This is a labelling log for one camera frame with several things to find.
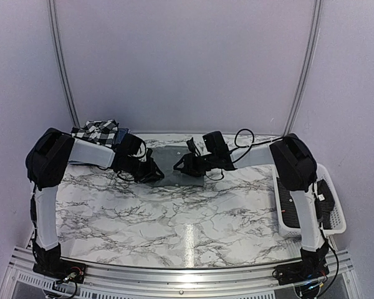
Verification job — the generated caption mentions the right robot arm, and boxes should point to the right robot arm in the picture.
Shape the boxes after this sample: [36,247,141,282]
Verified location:
[173,131,328,279]

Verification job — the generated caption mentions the blue shirt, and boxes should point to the blue shirt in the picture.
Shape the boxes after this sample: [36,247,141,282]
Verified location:
[113,128,130,145]

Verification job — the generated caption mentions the grey long sleeve shirt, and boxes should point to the grey long sleeve shirt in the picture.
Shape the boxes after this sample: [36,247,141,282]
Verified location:
[148,145,204,187]

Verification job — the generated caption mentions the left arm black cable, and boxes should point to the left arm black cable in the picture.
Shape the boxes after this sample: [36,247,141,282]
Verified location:
[27,146,153,265]

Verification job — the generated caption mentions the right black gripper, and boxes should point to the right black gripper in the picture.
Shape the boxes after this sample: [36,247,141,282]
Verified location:
[173,153,218,177]

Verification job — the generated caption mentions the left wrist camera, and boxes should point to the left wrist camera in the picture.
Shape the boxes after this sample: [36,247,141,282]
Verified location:
[115,133,146,158]

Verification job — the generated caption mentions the black white plaid shirt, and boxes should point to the black white plaid shirt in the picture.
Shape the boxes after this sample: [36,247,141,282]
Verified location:
[71,119,118,148]

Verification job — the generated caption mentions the aluminium front frame rail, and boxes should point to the aluminium front frame rail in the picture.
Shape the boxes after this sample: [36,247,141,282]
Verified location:
[6,245,355,299]

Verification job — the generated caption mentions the right aluminium corner post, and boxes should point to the right aluminium corner post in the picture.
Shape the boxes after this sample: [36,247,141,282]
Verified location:
[282,0,324,136]

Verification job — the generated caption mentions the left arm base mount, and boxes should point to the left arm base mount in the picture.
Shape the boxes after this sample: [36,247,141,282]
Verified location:
[33,258,87,283]

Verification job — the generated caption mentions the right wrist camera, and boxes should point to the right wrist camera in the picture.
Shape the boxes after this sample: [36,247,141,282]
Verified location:
[203,131,229,156]

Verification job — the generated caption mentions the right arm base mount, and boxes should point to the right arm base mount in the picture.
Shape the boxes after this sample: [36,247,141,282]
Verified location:
[272,260,330,285]

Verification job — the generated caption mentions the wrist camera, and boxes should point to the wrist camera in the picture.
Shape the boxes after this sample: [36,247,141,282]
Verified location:
[115,133,146,158]
[203,131,229,156]

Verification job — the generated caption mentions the white plastic laundry basket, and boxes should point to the white plastic laundry basket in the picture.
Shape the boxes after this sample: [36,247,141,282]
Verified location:
[271,164,346,237]

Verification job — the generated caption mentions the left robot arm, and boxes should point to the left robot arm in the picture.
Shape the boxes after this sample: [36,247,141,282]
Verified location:
[26,128,165,277]

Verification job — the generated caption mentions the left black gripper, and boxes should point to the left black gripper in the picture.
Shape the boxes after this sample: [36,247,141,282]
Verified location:
[125,156,164,183]

